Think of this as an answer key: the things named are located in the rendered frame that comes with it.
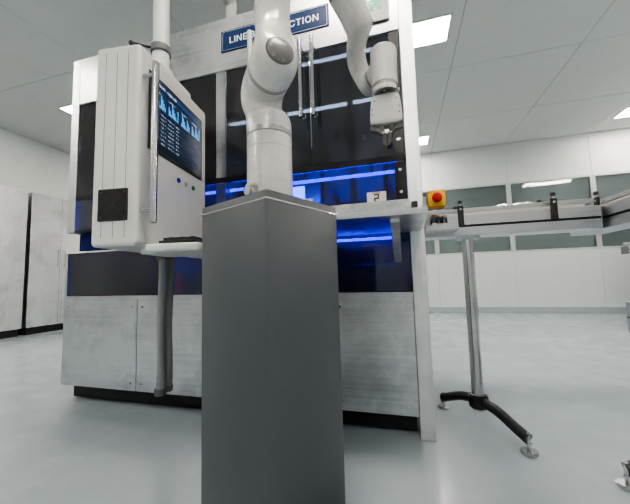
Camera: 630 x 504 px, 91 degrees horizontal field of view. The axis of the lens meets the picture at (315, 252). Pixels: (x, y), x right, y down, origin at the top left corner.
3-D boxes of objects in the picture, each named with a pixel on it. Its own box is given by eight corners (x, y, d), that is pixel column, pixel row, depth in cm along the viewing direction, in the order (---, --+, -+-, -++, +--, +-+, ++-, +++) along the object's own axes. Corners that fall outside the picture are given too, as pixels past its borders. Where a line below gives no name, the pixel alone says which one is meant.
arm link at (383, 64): (365, 92, 104) (381, 76, 95) (363, 55, 105) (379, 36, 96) (385, 98, 107) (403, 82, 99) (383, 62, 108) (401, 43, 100)
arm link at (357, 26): (315, 23, 106) (361, 103, 111) (337, -18, 91) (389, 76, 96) (334, 16, 109) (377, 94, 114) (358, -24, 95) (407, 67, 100)
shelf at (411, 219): (276, 242, 159) (276, 238, 159) (419, 233, 140) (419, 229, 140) (224, 228, 112) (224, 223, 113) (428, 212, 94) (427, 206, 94)
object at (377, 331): (178, 357, 276) (179, 259, 283) (422, 369, 220) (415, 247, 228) (59, 400, 180) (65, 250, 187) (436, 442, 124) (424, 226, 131)
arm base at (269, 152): (267, 193, 68) (266, 112, 69) (218, 207, 80) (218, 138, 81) (321, 207, 82) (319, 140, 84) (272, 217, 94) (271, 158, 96)
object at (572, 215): (423, 237, 140) (421, 203, 142) (421, 241, 155) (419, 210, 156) (606, 226, 122) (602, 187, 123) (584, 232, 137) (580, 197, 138)
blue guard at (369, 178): (75, 230, 188) (76, 201, 189) (407, 200, 135) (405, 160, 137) (74, 230, 187) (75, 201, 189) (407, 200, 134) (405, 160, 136)
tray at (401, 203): (348, 230, 137) (347, 222, 137) (409, 225, 130) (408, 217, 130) (330, 215, 105) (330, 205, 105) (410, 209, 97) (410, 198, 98)
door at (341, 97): (312, 166, 149) (309, 52, 154) (405, 154, 138) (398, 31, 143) (312, 166, 149) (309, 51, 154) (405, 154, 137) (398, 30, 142)
